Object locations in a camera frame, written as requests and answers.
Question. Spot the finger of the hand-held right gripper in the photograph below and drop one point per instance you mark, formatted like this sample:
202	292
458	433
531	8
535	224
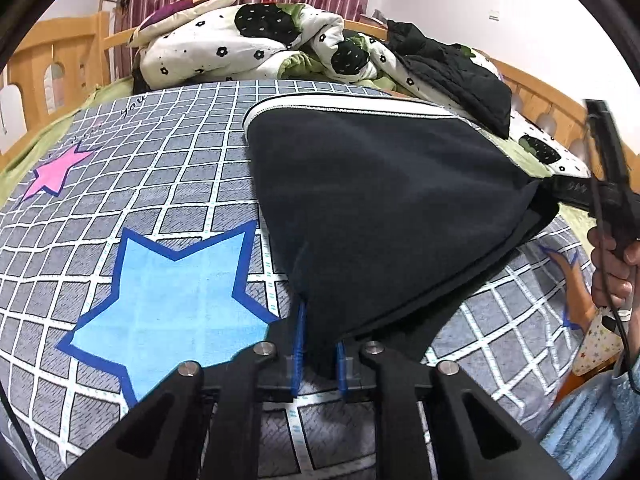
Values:
554	187

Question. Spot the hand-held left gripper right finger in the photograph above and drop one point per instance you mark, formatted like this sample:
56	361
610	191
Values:
342	370

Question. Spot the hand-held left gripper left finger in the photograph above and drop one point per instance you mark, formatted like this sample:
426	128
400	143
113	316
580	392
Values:
298	355

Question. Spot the black pants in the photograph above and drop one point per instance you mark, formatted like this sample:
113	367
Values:
390	200

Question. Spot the person's right hand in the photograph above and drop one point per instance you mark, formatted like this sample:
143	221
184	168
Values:
612	280

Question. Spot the white strawberry print pillow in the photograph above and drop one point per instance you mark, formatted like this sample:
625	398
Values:
540	150

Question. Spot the black quilted jacket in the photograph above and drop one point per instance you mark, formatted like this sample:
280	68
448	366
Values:
460	80

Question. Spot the star print sheet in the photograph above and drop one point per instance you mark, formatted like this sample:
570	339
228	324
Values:
597	347

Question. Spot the grey grid blanket with stars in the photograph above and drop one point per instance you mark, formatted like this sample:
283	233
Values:
175	160

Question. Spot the pink cardboard box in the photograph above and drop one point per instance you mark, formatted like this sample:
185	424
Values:
375	19

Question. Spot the white floral quilt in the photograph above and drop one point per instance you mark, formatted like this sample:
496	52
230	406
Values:
200	45

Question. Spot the green bed sheet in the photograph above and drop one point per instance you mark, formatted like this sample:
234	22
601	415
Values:
20	160

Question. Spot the purple patchwork pillow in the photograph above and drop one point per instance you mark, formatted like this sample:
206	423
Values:
170	12

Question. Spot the wooden coat stand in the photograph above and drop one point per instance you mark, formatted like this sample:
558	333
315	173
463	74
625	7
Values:
120	2

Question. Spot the wooden bed frame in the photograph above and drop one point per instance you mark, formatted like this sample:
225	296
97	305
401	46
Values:
75	40

